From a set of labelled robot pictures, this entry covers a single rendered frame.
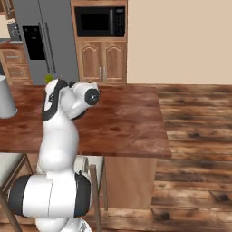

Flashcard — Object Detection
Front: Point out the wooden dining table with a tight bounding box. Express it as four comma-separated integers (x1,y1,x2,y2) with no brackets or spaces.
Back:
0,83,172,210

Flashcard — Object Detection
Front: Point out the wooden cabinet run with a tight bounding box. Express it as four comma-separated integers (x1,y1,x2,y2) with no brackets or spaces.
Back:
70,0,129,85

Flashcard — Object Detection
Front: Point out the wooden drawer cabinet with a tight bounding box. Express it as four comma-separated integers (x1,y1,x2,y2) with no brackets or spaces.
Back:
0,41,34,86

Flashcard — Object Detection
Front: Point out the wooden stool with white seat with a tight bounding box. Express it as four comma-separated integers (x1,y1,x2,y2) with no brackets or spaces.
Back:
0,152,34,232
73,155,109,232

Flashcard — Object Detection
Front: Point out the green fruit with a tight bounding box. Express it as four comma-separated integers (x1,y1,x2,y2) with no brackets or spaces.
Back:
44,73,54,84

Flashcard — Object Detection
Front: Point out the black microwave oven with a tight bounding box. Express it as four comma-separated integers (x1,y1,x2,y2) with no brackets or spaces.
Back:
73,5,126,38

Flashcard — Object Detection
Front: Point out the grey steel fridge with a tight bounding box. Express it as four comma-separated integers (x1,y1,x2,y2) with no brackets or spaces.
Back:
12,0,80,86

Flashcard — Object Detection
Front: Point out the grey cylindrical container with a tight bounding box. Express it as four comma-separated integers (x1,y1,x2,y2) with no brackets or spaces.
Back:
0,74,18,120

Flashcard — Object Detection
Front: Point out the grey small appliance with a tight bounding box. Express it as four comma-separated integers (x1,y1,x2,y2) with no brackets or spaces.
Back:
6,21,22,43

